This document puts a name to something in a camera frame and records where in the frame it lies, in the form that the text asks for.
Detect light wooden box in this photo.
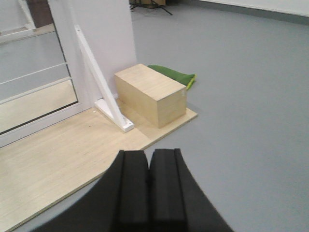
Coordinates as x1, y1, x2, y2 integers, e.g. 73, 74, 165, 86
114, 64, 187, 128

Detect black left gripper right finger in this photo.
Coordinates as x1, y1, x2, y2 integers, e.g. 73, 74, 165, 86
149, 148, 232, 232

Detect black tripod legs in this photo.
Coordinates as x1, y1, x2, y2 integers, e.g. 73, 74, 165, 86
129, 0, 173, 15

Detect white door frame post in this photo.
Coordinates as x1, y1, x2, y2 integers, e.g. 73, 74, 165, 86
48, 0, 137, 111

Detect white triangular support bracket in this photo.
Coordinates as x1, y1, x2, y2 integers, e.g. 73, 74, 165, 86
74, 25, 135, 132

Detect green sandbag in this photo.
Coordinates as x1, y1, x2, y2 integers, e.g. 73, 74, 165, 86
147, 65, 197, 90

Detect light wooden base platform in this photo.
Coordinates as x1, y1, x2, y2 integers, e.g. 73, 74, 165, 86
0, 103, 197, 232

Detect white framed sliding glass door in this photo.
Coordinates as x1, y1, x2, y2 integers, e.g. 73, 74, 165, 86
0, 0, 91, 146

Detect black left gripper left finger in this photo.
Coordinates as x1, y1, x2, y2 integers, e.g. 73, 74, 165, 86
33, 150, 149, 232

